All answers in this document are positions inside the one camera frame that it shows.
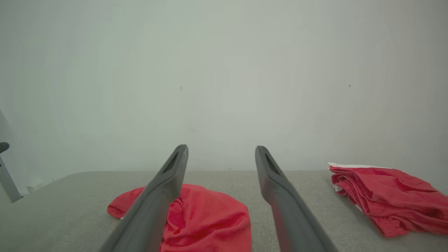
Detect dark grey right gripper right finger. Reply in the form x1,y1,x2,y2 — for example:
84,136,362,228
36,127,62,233
254,146,338,252

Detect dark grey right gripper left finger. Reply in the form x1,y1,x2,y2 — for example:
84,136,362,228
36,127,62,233
100,144,189,252

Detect grey floor stand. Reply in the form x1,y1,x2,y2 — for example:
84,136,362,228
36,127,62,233
0,141,23,204

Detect red shorts with white stripe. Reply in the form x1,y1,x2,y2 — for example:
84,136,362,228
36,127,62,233
328,162,448,239

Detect red jersey with white sleeves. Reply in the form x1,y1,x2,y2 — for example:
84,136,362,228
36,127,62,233
107,183,252,252

